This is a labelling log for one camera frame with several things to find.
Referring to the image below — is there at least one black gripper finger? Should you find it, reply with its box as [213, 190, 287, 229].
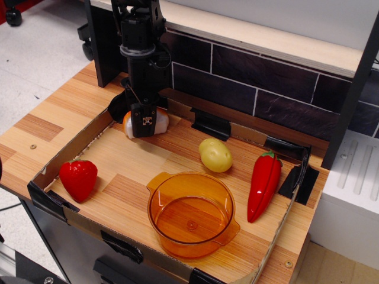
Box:
[131, 102, 157, 138]

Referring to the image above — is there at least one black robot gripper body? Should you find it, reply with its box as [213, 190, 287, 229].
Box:
[120, 44, 172, 110]

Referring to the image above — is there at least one white and orange toy sushi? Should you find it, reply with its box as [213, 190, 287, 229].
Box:
[123, 108, 169, 139]

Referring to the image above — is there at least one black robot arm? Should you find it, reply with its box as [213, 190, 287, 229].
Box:
[111, 1, 172, 139]

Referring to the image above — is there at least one cardboard fence with black tape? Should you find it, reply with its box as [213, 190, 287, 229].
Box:
[28, 89, 327, 283]

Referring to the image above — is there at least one orange transparent plastic pot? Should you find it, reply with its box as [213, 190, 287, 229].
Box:
[147, 172, 240, 259]

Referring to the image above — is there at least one black shelf upright left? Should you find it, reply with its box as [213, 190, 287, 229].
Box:
[84, 1, 127, 87]

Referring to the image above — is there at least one black shelf upright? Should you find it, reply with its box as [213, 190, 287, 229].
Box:
[84, 1, 127, 87]
[322, 15, 378, 170]

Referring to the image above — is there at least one black caster wheel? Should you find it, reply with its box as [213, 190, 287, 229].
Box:
[77, 23, 94, 61]

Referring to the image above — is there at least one light wooden shelf board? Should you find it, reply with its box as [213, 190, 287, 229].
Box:
[89, 0, 364, 79]

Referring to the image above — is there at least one yellow toy potato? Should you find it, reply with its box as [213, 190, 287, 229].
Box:
[199, 138, 233, 173]

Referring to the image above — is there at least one red toy strawberry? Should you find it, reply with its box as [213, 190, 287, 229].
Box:
[59, 159, 98, 203]

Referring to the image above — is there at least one red toy chili pepper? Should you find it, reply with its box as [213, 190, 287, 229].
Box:
[247, 150, 282, 223]

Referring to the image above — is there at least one black chair caster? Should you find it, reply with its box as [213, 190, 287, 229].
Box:
[5, 7, 22, 27]

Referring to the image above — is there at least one black shelf upright right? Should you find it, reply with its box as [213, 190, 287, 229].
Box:
[322, 15, 378, 170]

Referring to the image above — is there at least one white grooved cabinet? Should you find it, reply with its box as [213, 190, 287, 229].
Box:
[310, 131, 378, 269]

